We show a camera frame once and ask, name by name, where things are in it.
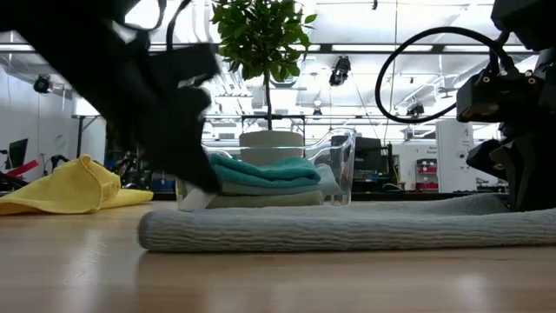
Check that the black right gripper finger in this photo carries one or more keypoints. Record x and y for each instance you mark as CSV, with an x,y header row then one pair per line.
x,y
534,174
484,158

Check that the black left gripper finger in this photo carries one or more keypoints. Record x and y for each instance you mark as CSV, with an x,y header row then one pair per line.
x,y
178,135
182,65

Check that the teal microfiber towel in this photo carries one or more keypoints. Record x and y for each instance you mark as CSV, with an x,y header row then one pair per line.
x,y
269,171

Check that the pale green microfiber towel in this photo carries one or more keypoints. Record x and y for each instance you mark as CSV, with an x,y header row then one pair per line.
x,y
269,200

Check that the yellow microfiber towel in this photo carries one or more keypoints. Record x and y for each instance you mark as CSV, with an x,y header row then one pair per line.
x,y
69,187

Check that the grey microfiber towel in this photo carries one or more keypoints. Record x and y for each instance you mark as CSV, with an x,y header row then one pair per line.
x,y
347,226

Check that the light blue microfiber towel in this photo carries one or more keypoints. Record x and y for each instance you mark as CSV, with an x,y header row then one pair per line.
x,y
326,180

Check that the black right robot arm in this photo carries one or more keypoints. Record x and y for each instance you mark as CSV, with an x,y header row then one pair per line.
x,y
530,21

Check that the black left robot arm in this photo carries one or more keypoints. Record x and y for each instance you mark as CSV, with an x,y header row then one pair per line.
x,y
65,43

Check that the white pillar kiosk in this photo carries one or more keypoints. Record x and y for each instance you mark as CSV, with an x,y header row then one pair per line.
x,y
452,161

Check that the black background table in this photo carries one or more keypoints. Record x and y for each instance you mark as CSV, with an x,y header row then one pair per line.
x,y
87,116

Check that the red storage shelf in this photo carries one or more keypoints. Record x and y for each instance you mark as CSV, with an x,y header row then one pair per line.
x,y
427,174

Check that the green leafy plant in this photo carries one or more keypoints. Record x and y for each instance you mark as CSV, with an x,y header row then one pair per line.
x,y
260,30

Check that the white plant pot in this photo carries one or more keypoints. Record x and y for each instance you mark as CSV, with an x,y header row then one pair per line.
x,y
269,141

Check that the long ceiling light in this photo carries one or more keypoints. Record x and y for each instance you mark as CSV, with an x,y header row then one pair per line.
x,y
17,48
465,48
360,48

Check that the black equipment rack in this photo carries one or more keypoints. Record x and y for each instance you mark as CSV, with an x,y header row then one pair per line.
x,y
369,161

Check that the dark computer monitor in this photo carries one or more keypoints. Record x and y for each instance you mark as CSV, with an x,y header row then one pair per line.
x,y
18,153

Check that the red slanted bar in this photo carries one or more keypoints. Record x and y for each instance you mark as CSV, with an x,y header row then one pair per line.
x,y
24,168

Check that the clear plastic bin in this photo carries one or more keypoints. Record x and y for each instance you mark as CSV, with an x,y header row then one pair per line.
x,y
339,165

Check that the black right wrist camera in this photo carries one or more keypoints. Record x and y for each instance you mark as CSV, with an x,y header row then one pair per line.
x,y
495,97

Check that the black metal table frame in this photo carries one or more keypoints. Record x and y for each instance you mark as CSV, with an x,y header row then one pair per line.
x,y
412,196

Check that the black ceiling-hung camera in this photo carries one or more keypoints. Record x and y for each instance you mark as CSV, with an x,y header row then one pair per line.
x,y
415,109
42,84
339,71

